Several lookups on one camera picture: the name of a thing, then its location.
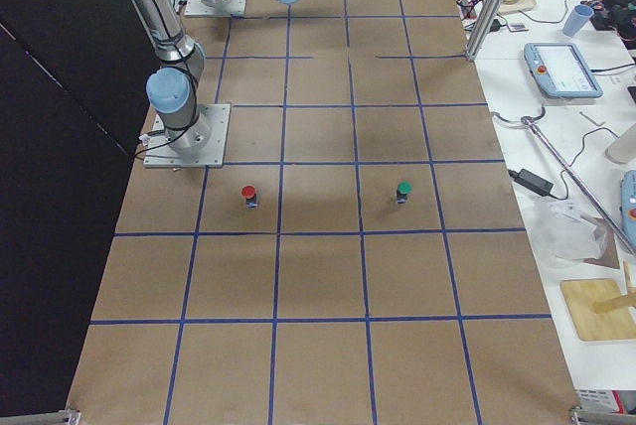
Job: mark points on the light blue plastic cup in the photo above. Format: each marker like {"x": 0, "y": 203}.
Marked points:
{"x": 577, "y": 18}

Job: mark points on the green push button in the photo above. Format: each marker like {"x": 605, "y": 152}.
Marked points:
{"x": 403, "y": 191}

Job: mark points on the silver metal rod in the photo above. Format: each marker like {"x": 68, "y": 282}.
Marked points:
{"x": 530, "y": 122}

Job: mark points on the red push button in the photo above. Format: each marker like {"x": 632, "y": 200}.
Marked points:
{"x": 249, "y": 194}

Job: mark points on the brown paper table cover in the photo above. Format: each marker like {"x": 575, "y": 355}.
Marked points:
{"x": 329, "y": 303}

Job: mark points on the aluminium frame post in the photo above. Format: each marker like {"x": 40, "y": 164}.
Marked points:
{"x": 492, "y": 3}

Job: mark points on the black power adapter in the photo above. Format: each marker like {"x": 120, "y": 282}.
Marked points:
{"x": 532, "y": 182}

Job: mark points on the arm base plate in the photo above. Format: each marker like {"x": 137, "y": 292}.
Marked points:
{"x": 215, "y": 8}
{"x": 202, "y": 145}

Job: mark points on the wooden cutting board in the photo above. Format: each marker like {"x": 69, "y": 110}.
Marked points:
{"x": 598, "y": 309}

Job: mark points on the small colourful card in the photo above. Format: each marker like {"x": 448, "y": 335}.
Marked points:
{"x": 517, "y": 27}

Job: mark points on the black red controller device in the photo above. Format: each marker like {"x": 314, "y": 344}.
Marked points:
{"x": 617, "y": 17}

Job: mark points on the blue teach pendant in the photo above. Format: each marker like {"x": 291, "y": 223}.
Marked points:
{"x": 560, "y": 71}
{"x": 628, "y": 204}

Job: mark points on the clear plastic bag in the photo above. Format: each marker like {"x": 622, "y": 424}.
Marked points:
{"x": 560, "y": 229}

